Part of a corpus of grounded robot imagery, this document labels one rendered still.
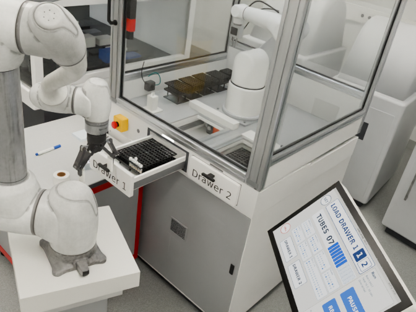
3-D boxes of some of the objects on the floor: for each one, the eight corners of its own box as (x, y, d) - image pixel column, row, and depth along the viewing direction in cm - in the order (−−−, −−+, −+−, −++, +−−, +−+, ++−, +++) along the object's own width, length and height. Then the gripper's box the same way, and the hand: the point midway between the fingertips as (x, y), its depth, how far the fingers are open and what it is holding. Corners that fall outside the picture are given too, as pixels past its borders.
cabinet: (223, 340, 229) (253, 221, 188) (104, 234, 283) (107, 124, 242) (316, 257, 293) (354, 155, 253) (205, 184, 348) (220, 90, 307)
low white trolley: (49, 322, 223) (42, 203, 184) (-8, 254, 256) (-24, 140, 217) (138, 268, 263) (148, 161, 224) (79, 215, 295) (78, 113, 257)
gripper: (73, 143, 161) (75, 191, 172) (128, 126, 178) (125, 171, 189) (62, 135, 165) (64, 182, 176) (116, 119, 182) (114, 163, 193)
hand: (96, 174), depth 182 cm, fingers open, 13 cm apart
